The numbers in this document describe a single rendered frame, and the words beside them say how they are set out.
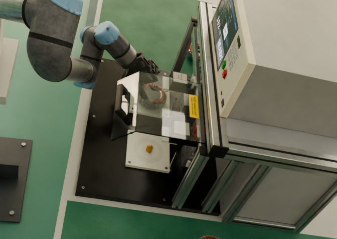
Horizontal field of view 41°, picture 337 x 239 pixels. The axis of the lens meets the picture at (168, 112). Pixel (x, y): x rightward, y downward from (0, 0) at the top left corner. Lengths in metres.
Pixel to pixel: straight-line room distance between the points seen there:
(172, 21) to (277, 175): 1.10
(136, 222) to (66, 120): 1.29
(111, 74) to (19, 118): 0.93
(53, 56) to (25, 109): 1.47
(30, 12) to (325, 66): 0.78
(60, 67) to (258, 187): 0.67
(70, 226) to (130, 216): 0.19
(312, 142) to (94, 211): 0.68
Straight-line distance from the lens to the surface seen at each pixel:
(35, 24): 1.20
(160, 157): 1.53
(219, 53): 1.39
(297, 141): 1.32
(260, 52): 1.19
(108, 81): 1.74
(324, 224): 1.71
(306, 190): 1.43
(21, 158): 2.40
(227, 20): 1.39
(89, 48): 1.57
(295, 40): 1.31
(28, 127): 2.55
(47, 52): 1.18
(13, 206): 2.25
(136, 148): 1.53
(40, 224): 2.23
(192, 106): 1.33
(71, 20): 1.19
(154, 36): 2.06
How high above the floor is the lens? 1.96
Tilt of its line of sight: 45 degrees down
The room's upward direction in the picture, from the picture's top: 22 degrees clockwise
